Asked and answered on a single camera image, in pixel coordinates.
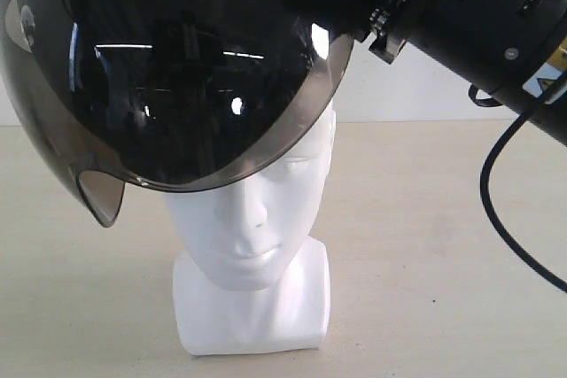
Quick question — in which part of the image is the black helmet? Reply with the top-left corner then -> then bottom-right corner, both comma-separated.
1,0 -> 353,228

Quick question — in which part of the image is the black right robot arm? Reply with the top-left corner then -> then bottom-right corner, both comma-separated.
287,0 -> 566,142

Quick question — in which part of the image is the white mannequin head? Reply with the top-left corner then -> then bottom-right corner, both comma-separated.
165,107 -> 337,356

